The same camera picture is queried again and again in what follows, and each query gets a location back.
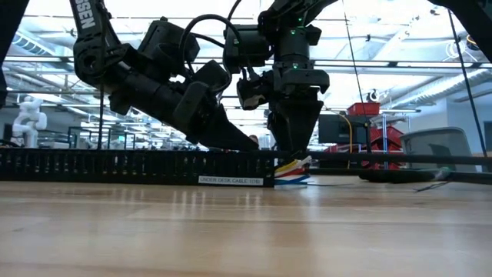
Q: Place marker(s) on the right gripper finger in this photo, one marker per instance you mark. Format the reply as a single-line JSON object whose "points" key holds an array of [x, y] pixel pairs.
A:
{"points": [[276, 131], [301, 123]]}

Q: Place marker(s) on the silver ventilation duct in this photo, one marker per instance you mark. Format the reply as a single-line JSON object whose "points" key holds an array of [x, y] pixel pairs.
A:
{"points": [[438, 88]]}

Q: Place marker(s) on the long ceiling light bar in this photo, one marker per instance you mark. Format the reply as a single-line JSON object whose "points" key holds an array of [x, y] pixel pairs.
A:
{"points": [[384, 63]]}

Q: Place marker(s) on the person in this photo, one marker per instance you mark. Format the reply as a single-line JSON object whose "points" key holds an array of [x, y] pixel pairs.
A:
{"points": [[254, 138]]}

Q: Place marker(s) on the stack of red bins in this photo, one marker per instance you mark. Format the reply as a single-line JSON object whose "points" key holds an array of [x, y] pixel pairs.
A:
{"points": [[388, 138]]}

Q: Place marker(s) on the white robot figure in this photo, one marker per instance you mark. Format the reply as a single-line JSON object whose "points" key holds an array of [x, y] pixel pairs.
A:
{"points": [[28, 119]]}

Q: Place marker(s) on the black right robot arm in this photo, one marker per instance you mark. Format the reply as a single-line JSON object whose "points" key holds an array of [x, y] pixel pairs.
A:
{"points": [[292, 42]]}

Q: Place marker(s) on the black monitor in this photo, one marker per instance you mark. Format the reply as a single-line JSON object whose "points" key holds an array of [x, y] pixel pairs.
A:
{"points": [[342, 129]]}

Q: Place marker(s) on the red storage bin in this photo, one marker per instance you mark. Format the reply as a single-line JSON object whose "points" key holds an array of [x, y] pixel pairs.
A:
{"points": [[363, 109]]}

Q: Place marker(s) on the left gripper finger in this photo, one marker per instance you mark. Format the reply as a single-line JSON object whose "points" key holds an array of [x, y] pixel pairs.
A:
{"points": [[223, 134]]}

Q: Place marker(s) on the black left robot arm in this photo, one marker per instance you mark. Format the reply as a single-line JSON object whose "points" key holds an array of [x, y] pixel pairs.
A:
{"points": [[88, 23]]}

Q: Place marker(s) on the black aluminium frame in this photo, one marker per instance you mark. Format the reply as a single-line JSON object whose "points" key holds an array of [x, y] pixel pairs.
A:
{"points": [[473, 177]]}

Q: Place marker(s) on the black raceway cover strip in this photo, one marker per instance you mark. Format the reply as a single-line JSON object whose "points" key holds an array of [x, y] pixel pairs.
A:
{"points": [[384, 158]]}

